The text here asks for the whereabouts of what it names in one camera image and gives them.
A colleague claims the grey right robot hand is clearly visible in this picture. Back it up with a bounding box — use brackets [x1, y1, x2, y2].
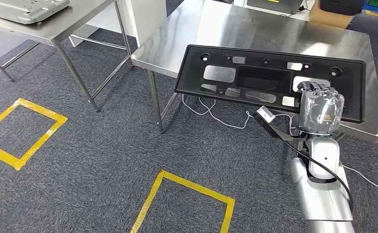
[292, 81, 345, 136]

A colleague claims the black plastic panel part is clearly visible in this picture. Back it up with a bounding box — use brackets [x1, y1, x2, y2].
[174, 44, 366, 124]

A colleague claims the stainless steel workbench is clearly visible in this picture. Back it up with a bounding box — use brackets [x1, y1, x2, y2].
[131, 0, 378, 152]

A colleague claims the brown cardboard box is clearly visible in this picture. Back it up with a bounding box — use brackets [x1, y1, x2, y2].
[309, 0, 355, 29]

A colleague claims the black carrying case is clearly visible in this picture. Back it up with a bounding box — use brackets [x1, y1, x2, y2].
[319, 0, 366, 16]

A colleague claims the yellow floor tape square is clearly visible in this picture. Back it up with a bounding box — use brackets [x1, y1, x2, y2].
[0, 98, 68, 171]
[131, 170, 235, 233]

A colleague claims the white cabinet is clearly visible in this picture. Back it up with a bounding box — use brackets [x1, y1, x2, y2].
[68, 0, 167, 49]

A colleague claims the stainless steel table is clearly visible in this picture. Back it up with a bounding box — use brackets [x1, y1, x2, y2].
[0, 0, 135, 113]

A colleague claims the grey metal panel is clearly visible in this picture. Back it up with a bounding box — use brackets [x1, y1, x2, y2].
[0, 0, 70, 25]

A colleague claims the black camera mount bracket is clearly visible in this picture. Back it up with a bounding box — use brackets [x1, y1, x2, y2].
[252, 112, 308, 144]

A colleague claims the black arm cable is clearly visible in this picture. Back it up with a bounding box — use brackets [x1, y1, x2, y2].
[282, 138, 354, 213]

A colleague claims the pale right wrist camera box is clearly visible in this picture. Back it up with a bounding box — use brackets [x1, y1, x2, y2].
[256, 106, 276, 123]

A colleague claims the white floor cable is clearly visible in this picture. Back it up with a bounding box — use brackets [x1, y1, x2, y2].
[181, 93, 378, 199]

